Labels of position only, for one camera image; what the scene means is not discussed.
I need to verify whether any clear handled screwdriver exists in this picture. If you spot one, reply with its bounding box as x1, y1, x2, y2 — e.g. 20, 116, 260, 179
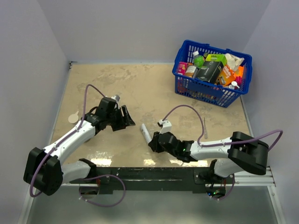
204, 118, 208, 139

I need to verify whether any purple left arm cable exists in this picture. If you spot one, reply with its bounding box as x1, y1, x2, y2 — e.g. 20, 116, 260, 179
29, 84, 106, 198

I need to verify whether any beige round paddle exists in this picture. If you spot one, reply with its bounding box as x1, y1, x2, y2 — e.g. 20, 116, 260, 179
68, 111, 79, 124

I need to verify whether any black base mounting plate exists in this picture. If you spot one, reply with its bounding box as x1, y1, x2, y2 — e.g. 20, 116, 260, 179
70, 166, 235, 196

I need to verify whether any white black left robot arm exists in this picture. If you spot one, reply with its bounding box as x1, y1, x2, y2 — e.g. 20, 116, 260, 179
23, 97, 135, 196

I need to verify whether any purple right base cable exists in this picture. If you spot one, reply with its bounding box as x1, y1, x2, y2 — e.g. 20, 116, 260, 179
209, 181, 235, 201

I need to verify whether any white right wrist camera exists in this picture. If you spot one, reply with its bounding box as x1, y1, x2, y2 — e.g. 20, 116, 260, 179
157, 119, 172, 134

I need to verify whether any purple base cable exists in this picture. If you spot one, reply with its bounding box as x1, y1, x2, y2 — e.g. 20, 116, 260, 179
78, 174, 127, 208
209, 181, 235, 201

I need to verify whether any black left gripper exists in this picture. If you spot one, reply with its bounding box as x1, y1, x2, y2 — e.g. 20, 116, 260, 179
106, 105, 135, 131

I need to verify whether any bright orange package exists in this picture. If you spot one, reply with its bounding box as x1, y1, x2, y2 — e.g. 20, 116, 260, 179
234, 66, 244, 78

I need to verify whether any white remote control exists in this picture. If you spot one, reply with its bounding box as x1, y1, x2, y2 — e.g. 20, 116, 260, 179
140, 123, 152, 144

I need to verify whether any green bottle white cap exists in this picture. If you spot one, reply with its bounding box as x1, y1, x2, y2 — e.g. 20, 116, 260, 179
192, 51, 205, 68

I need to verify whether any black green razor box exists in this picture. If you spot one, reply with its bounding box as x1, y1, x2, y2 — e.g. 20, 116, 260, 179
193, 54, 227, 84

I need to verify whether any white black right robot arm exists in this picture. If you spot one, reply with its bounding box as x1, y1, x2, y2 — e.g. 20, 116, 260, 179
146, 132, 269, 183

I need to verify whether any orange jar white label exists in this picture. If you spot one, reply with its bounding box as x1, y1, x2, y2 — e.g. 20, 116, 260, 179
184, 65, 199, 78

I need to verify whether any orange razor package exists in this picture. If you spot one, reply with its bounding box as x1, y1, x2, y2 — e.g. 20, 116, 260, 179
216, 64, 235, 87

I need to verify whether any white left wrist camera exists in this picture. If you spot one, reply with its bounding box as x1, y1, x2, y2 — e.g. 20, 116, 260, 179
111, 94, 120, 109

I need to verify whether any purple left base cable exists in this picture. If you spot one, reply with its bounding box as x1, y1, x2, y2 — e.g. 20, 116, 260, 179
78, 174, 127, 208

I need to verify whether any white crumpled bag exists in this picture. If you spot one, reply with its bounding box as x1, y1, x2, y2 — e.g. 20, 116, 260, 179
225, 53, 244, 71

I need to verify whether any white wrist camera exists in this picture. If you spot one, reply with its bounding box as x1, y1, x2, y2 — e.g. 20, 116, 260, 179
111, 94, 120, 109
157, 119, 172, 134

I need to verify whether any blue plastic basket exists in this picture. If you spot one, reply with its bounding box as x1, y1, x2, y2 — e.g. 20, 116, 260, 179
172, 40, 252, 108

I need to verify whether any pink box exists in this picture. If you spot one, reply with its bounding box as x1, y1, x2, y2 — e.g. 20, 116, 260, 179
176, 62, 190, 75

